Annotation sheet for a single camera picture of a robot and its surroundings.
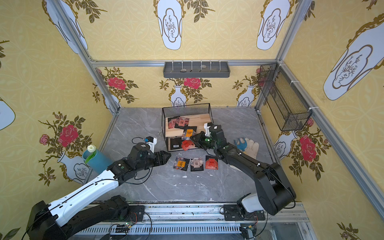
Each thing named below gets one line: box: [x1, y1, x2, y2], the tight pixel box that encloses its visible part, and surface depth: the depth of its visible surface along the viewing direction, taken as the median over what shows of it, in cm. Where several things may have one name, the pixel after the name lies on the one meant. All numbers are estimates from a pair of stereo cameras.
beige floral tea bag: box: [189, 157, 204, 172], surface depth 92 cm
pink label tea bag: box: [168, 117, 190, 129], surface depth 92 cm
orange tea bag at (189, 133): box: [185, 129, 194, 138], surface depth 87 cm
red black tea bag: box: [205, 155, 219, 170], surface depth 93 cm
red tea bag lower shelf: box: [181, 140, 196, 151], surface depth 100 cm
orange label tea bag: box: [173, 156, 190, 171], surface depth 92 cm
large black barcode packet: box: [170, 137, 182, 150], surface depth 100 cm
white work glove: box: [243, 138, 260, 160], surface depth 100 cm
